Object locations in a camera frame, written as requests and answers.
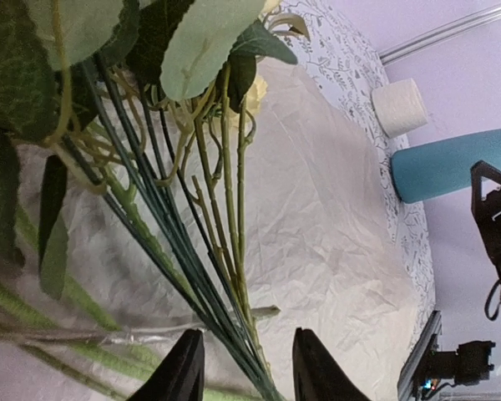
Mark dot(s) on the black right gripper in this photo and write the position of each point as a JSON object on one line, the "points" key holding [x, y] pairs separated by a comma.
{"points": [[486, 207]]}

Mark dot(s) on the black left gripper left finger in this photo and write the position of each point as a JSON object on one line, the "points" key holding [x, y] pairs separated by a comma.
{"points": [[181, 375]]}

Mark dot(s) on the flower bouquet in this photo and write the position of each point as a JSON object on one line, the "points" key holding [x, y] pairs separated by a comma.
{"points": [[143, 103]]}

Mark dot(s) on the cream wrapping paper sheet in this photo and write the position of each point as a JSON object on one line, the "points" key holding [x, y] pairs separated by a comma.
{"points": [[318, 253]]}

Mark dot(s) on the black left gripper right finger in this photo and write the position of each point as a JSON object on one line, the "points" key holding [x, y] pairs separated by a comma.
{"points": [[316, 374]]}

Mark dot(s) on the teal vase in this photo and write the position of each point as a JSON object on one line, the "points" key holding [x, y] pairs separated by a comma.
{"points": [[423, 172]]}

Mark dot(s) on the right aluminium frame post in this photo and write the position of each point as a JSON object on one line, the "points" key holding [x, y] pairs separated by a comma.
{"points": [[441, 34]]}

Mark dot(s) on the cream mug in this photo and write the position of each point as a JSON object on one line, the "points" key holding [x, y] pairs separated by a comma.
{"points": [[399, 108]]}

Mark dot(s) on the aluminium table front rail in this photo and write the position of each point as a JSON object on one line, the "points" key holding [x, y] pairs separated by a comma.
{"points": [[411, 382]]}

